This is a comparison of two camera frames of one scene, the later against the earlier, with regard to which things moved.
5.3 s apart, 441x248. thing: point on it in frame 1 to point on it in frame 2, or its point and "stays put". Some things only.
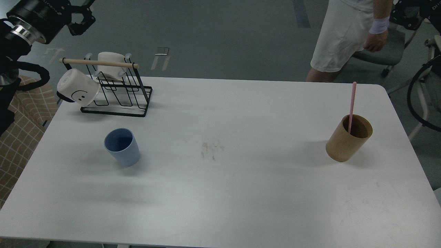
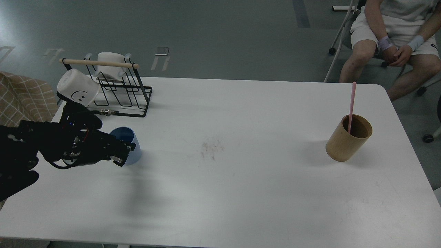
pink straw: [354, 94] stays put
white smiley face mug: [75, 85] stays put
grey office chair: [391, 54] to [332, 50]
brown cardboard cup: [342, 145] stays put
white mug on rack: [109, 72] stays put
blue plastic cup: [121, 143] stays put
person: [349, 26] to [406, 33]
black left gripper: [40, 20] to [75, 140]
